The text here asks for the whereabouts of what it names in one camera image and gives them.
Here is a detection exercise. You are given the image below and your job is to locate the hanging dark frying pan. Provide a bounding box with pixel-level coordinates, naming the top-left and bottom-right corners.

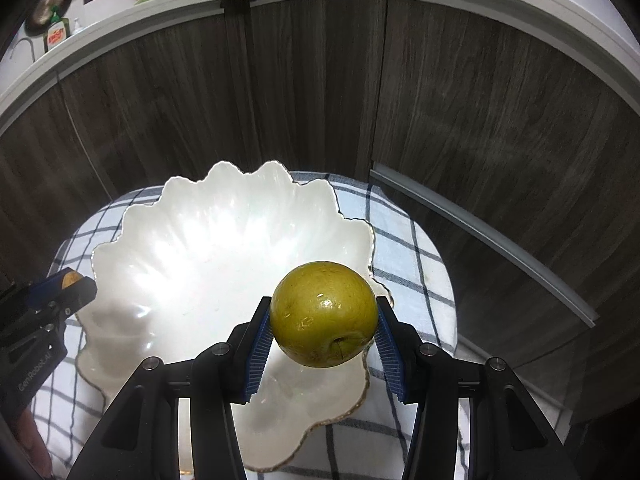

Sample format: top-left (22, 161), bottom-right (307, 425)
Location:
top-left (25, 0), bottom-right (76, 33)

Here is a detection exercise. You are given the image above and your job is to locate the person's left hand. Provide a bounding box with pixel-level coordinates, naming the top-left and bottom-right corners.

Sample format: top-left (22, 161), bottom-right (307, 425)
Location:
top-left (19, 400), bottom-right (57, 480)

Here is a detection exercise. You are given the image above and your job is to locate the curved metal faucet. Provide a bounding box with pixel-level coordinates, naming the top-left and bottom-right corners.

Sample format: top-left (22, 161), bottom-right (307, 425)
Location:
top-left (10, 37), bottom-right (42, 63)

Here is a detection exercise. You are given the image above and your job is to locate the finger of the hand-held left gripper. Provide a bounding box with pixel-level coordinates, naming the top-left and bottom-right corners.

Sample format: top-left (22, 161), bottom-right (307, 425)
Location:
top-left (0, 276), bottom-right (98, 356)
top-left (0, 269), bottom-right (83, 322)

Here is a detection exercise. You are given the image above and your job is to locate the green dish soap bottle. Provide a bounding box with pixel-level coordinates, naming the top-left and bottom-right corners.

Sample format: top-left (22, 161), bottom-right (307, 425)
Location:
top-left (44, 7), bottom-right (71, 53)

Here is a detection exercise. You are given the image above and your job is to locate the white scalloped bowl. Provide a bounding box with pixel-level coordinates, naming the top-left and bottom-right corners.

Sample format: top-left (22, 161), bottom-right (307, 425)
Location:
top-left (76, 160), bottom-right (393, 473)

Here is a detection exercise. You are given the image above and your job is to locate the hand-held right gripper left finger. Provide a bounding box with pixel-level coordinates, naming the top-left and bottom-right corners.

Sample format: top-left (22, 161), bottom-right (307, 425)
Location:
top-left (67, 296), bottom-right (275, 480)

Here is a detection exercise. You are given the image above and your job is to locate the white checked cloth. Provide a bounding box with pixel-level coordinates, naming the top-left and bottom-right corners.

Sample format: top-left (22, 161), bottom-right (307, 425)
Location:
top-left (47, 172), bottom-right (460, 480)

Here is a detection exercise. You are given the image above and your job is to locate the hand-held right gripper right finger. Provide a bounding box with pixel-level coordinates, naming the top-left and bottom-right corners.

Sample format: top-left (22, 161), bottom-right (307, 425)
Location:
top-left (375, 296), bottom-right (583, 480)

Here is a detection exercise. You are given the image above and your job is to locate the grey wood kitchen cabinet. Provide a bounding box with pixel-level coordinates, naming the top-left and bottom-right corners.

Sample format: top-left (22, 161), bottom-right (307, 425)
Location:
top-left (0, 0), bottom-right (640, 480)

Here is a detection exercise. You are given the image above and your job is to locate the grey metal cabinet handle strip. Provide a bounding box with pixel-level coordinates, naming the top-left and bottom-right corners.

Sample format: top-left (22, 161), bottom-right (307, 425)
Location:
top-left (369, 162), bottom-right (600, 328)

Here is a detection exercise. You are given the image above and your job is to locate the green apple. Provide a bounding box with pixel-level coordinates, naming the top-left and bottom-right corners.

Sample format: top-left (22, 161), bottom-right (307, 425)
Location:
top-left (270, 261), bottom-right (379, 368)

